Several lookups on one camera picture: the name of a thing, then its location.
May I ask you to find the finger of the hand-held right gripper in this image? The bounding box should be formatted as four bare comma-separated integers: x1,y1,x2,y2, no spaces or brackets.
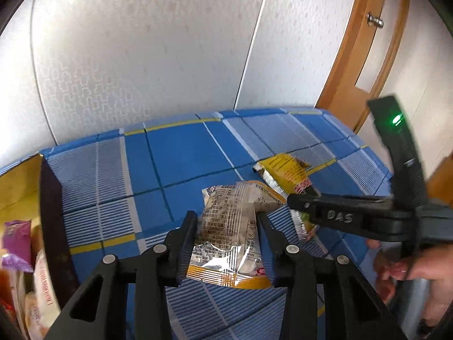
286,188,394,237

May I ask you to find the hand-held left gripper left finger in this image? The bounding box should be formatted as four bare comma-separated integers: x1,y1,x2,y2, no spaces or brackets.
50,211,198,340

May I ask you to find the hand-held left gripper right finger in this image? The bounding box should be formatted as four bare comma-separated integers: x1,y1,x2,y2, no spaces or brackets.
255,212,407,340

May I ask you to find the orange and silver snack bag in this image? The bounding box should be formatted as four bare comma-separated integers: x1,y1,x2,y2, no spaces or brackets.
186,180,287,289

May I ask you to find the yellow green snack packet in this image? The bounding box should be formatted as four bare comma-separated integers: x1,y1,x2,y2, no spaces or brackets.
252,153,319,242

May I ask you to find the gold metal tin tray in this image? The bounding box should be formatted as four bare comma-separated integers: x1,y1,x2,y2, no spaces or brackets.
0,152,84,340

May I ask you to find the white and red snack packet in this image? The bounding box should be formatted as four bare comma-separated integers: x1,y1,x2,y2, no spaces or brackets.
33,248,61,330

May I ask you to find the purple snack packet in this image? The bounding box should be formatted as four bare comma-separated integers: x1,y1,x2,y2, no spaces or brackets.
2,220,34,274

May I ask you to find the person's right hand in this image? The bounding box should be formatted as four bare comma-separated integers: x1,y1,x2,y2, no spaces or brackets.
366,239,453,330

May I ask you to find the blue plaid tablecloth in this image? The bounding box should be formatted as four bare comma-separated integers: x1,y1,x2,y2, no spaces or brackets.
0,108,400,340

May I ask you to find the wooden door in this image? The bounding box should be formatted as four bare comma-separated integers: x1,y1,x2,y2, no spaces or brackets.
313,0,413,133

